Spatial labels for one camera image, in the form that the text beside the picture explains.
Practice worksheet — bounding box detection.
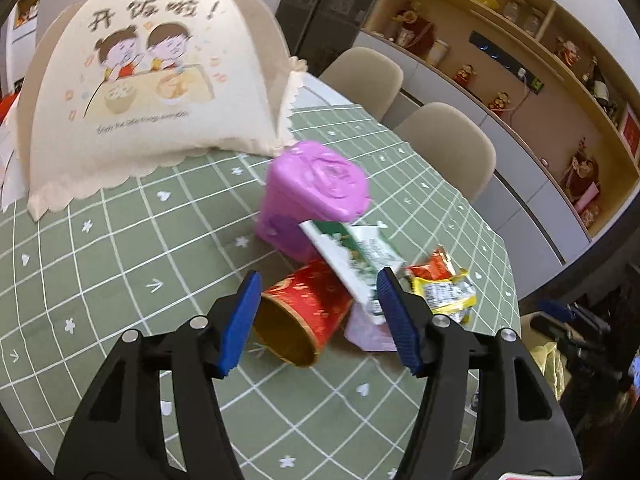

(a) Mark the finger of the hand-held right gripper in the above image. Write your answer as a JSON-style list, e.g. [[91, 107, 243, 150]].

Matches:
[[541, 300, 577, 322], [521, 313, 563, 341]]

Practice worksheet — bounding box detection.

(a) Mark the recessed wall shelf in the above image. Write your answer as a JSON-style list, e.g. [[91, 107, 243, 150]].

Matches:
[[11, 0, 40, 31]]

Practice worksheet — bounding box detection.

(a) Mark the dark wine bottle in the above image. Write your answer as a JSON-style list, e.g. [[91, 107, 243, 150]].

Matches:
[[581, 56, 613, 108]]

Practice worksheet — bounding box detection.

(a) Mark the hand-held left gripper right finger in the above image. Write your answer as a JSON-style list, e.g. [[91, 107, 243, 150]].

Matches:
[[376, 267, 584, 480]]

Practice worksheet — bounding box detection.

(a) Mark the black power strip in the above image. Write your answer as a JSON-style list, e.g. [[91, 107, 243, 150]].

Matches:
[[470, 31, 546, 93]]

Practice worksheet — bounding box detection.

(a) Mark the beige lidded cup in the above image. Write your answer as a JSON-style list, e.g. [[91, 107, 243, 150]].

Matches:
[[427, 39, 449, 67]]

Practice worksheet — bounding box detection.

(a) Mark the grey cabinet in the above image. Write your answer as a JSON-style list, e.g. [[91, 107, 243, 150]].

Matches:
[[350, 30, 596, 301]]

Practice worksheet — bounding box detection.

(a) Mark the pink tissue pack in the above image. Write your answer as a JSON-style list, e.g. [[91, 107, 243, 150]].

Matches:
[[344, 305, 401, 352]]

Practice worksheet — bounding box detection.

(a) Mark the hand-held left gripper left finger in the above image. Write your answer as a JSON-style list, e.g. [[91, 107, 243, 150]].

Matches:
[[54, 270, 262, 480]]

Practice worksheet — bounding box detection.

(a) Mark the dark glass cabinet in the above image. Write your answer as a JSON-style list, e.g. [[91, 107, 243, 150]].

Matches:
[[275, 0, 401, 78]]

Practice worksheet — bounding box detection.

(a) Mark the pink flower doll bouquet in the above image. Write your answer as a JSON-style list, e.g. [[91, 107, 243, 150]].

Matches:
[[559, 137, 602, 228]]

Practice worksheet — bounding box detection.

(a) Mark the cream printed food cover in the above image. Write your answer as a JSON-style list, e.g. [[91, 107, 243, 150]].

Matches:
[[0, 0, 309, 223]]

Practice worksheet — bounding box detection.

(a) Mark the red gold figurine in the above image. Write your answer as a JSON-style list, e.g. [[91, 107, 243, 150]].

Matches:
[[555, 36, 582, 69]]

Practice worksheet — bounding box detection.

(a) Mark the green checked tablecloth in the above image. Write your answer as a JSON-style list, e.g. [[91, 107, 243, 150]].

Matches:
[[0, 75, 521, 480]]

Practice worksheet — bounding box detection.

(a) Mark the red orange snack packet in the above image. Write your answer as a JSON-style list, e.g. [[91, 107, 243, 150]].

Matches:
[[404, 246, 455, 281]]

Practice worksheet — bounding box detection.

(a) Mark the beige chair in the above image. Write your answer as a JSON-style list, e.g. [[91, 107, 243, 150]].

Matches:
[[320, 47, 404, 122], [394, 102, 497, 203]]

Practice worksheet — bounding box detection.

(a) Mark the yellow plastic bag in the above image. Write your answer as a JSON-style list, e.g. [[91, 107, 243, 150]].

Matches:
[[529, 341, 567, 402]]

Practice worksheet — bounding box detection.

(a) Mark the green white snack packet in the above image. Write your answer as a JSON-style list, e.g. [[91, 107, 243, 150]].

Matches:
[[300, 220, 408, 328]]

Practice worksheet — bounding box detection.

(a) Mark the red paper cup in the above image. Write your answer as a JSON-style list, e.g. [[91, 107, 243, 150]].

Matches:
[[252, 260, 357, 367]]

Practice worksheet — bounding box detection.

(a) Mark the dark red doll bouquet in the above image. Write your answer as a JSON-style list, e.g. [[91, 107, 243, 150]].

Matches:
[[394, 0, 436, 58]]

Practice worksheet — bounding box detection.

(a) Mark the purple plastic jar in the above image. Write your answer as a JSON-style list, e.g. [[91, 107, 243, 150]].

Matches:
[[255, 141, 372, 263]]

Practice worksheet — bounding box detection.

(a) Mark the yellow foil snack packet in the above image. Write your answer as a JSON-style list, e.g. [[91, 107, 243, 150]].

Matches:
[[409, 269, 477, 327]]

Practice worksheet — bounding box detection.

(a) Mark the red picture frame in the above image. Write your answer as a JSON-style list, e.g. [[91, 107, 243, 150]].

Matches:
[[619, 104, 640, 157]]

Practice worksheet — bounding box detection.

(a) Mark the wooden wall shelf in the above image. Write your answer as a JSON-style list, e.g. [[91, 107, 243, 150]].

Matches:
[[361, 0, 640, 241]]

